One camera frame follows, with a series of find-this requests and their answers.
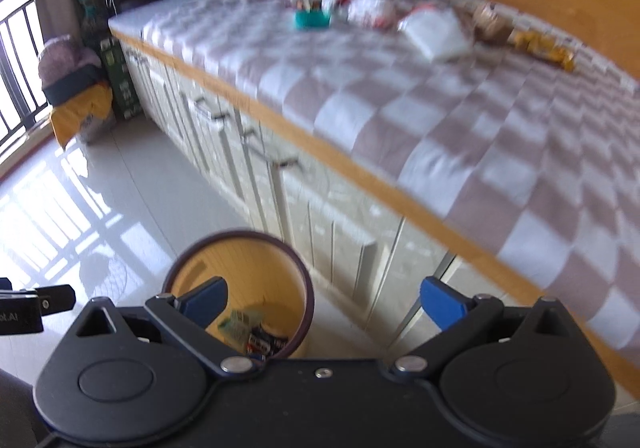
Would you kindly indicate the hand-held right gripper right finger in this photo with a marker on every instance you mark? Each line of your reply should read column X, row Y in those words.
column 442, row 305

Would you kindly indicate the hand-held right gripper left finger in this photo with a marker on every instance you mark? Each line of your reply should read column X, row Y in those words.
column 202, row 303

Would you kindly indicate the green white packet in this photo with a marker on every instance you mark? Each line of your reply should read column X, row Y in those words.
column 240, row 324

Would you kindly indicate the beige waste bin purple rim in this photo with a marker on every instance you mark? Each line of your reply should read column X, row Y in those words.
column 240, row 263

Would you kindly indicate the dark blue wrapper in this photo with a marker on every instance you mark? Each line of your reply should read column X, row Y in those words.
column 267, row 343

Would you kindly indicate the white plastic bag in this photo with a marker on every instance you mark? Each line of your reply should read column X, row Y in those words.
column 437, row 35

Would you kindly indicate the yellow snack packet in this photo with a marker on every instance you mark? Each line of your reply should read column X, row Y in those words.
column 542, row 47

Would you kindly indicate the brown cardboard piece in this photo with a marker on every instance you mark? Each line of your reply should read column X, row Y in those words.
column 492, row 25

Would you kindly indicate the teal plastic container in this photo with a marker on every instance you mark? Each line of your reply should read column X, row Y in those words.
column 312, row 21

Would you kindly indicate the white bag red print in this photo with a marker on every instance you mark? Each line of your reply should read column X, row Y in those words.
column 372, row 10

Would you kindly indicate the person's grey trouser leg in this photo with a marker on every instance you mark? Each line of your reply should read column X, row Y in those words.
column 15, row 408

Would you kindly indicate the yellow white sack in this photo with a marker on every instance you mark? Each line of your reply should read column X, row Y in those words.
column 80, row 117

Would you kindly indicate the checkered blanket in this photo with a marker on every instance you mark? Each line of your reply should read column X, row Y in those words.
column 400, row 127

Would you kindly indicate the dark plastic basin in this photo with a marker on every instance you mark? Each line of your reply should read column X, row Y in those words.
column 75, row 85

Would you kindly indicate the green cardboard box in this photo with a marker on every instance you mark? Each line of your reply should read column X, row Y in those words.
column 120, row 77

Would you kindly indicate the black balcony railing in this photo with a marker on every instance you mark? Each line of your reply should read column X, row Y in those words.
column 20, row 52

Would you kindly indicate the pink cloth bundle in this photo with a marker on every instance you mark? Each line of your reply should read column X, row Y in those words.
column 67, row 57

